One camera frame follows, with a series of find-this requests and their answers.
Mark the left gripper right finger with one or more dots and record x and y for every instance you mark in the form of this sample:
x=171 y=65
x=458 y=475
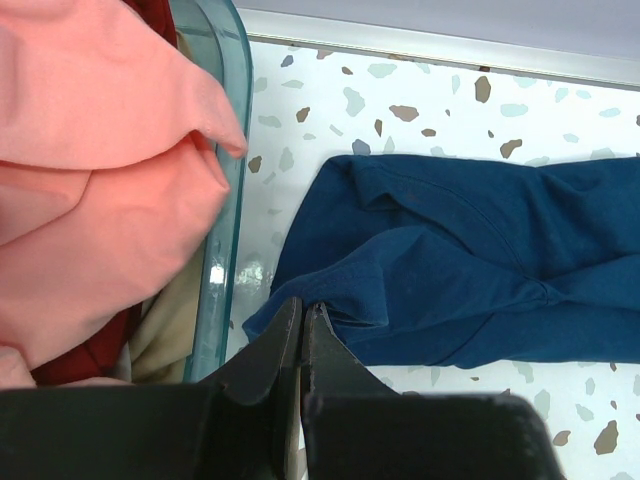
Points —
x=356 y=427

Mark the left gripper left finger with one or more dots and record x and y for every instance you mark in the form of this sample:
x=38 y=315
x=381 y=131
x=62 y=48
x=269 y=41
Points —
x=241 y=422

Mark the dark blue t shirt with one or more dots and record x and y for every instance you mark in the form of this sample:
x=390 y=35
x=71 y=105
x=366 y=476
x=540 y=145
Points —
x=443 y=261

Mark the beige garment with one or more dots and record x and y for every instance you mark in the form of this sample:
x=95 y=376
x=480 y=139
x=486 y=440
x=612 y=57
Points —
x=172 y=190

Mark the dark red garment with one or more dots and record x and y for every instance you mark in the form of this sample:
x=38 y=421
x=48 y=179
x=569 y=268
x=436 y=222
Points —
x=102 y=354

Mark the pink t shirt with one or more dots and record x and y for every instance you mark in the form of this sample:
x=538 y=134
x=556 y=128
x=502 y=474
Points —
x=66 y=90

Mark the teal plastic laundry basket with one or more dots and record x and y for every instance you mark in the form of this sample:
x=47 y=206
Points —
x=219 y=44

